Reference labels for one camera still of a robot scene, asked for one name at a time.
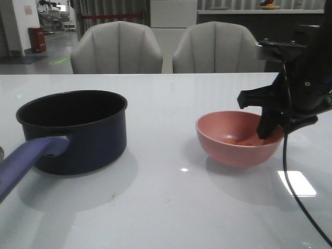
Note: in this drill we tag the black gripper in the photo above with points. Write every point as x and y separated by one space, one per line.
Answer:
300 91

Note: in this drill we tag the pink bowl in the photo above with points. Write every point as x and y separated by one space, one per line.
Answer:
213 128

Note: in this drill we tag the orange ham pieces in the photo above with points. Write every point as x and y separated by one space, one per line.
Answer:
240 143

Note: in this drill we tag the glass lid with blue knob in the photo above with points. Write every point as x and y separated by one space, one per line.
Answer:
1 154

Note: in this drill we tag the right beige upholstered chair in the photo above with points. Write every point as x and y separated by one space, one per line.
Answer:
217 47

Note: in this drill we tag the beige upholstered chair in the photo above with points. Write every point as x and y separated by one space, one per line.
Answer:
117 48
217 47

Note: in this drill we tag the dark kitchen counter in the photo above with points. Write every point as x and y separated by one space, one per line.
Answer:
277 27

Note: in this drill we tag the fruit plate on counter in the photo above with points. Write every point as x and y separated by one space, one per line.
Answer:
268 5

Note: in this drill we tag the white refrigerator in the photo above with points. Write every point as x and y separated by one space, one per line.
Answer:
173 14

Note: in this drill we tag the left beige upholstered chair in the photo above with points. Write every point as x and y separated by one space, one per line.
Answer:
117 48

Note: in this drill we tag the red barrier belt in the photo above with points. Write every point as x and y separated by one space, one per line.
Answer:
117 16

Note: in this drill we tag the dark blue saucepan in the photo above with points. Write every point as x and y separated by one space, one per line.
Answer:
67 133

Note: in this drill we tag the grey curtain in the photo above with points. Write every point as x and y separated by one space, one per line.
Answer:
109 7

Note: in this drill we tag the red trash bin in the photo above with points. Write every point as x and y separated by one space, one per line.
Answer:
37 39

